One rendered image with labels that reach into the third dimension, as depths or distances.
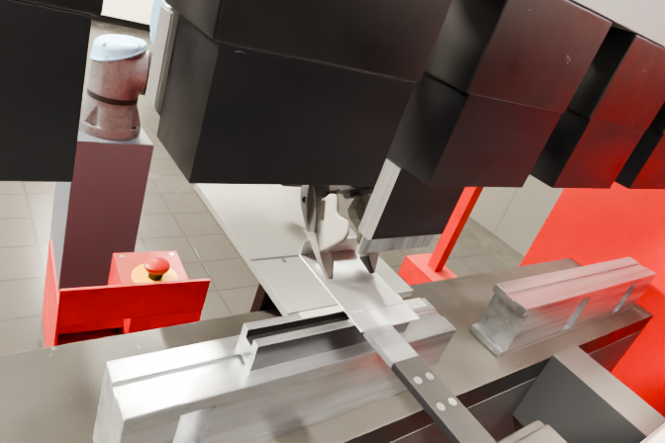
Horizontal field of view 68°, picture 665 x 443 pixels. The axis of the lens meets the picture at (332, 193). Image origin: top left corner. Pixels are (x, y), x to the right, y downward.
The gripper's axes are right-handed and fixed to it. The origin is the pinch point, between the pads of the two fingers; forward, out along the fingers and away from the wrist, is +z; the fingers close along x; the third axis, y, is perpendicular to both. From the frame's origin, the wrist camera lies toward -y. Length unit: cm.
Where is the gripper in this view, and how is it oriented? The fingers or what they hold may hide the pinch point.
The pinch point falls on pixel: (346, 265)
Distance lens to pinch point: 57.7
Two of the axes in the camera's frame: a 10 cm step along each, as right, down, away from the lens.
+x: 7.8, 0.0, 6.2
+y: 6.1, -1.7, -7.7
